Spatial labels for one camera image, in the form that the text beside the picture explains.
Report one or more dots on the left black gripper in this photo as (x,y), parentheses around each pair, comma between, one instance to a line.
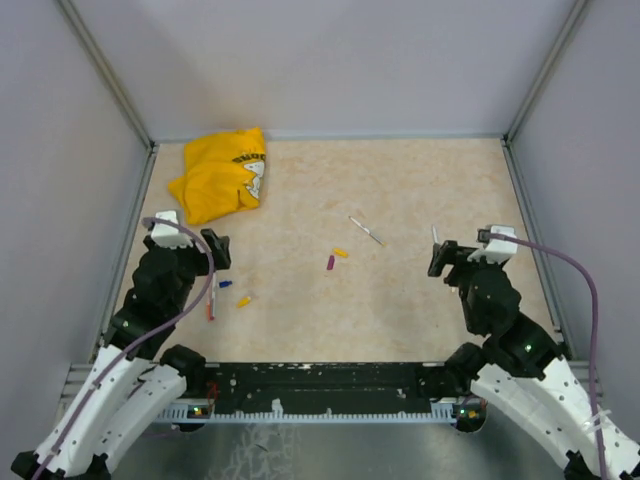
(218,247)

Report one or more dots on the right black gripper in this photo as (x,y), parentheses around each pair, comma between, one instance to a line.
(449,252)

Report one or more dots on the white pen yellow tip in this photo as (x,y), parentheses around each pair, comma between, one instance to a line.
(368,231)

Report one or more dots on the yellow pen cap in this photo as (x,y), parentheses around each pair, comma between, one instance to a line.
(340,252)
(244,302)

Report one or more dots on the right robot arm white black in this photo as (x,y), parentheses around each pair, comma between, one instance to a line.
(522,371)

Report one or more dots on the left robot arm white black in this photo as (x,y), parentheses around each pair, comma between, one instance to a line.
(132,380)

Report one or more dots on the white pen red marks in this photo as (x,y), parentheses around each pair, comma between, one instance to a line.
(214,284)

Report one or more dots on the orange white pen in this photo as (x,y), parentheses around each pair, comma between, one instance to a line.
(208,305)

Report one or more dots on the yellow folded shirt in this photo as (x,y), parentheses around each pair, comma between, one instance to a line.
(223,173)

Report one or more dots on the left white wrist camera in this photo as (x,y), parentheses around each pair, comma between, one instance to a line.
(167,229)

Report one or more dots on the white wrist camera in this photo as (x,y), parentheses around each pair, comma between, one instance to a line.
(494,250)
(167,229)

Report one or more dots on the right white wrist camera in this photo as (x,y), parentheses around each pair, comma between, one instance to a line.
(494,250)

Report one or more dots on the aluminium frame side rail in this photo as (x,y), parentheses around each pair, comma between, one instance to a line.
(542,260)

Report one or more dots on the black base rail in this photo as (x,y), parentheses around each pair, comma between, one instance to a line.
(318,388)

